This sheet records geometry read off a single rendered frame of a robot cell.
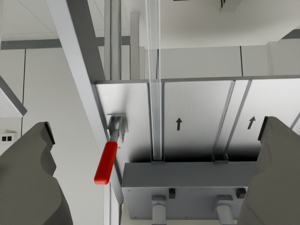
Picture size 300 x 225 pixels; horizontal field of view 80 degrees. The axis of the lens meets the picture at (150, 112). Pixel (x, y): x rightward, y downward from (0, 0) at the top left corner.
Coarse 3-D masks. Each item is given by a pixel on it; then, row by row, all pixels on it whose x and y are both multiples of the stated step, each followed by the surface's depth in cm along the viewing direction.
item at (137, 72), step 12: (132, 12) 65; (132, 24) 64; (132, 36) 64; (132, 48) 63; (144, 48) 93; (276, 48) 88; (132, 60) 63; (144, 60) 91; (276, 60) 88; (132, 72) 63; (144, 72) 90; (276, 72) 87
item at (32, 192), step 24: (24, 144) 9; (48, 144) 10; (0, 168) 8; (24, 168) 7; (48, 168) 9; (0, 192) 6; (24, 192) 6; (48, 192) 6; (0, 216) 6; (24, 216) 6; (48, 216) 6
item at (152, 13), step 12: (156, 0) 17; (156, 12) 17; (156, 24) 18; (156, 36) 19; (156, 48) 19; (156, 60) 20; (156, 72) 21; (156, 84) 22; (156, 96) 23; (156, 108) 25; (156, 120) 26; (156, 132) 28; (156, 144) 30; (156, 156) 32
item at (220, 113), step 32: (128, 96) 25; (192, 96) 25; (224, 96) 25; (256, 96) 24; (288, 96) 24; (128, 128) 29; (192, 128) 29; (224, 128) 28; (256, 128) 28; (128, 160) 34; (192, 160) 34; (256, 160) 34
